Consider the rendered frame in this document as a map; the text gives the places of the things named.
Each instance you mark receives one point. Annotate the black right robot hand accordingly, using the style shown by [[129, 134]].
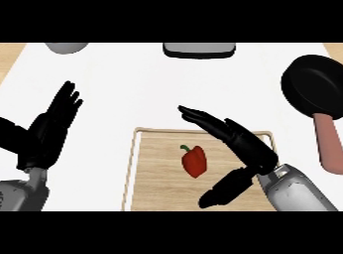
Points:
[[238, 139]]

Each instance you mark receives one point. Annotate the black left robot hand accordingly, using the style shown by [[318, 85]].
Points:
[[45, 132]]

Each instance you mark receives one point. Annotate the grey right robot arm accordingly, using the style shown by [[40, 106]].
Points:
[[294, 190]]

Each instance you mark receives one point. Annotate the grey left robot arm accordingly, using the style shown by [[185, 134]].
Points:
[[17, 191]]

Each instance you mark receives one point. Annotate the red bell pepper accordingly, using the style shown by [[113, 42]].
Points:
[[194, 161]]

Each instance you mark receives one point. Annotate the pale wooden tray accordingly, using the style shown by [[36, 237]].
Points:
[[179, 185]]

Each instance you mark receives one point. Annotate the grey rounded bowl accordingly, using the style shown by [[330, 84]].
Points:
[[66, 47]]

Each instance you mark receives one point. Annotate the grey appliance with black base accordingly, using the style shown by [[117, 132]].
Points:
[[200, 50]]

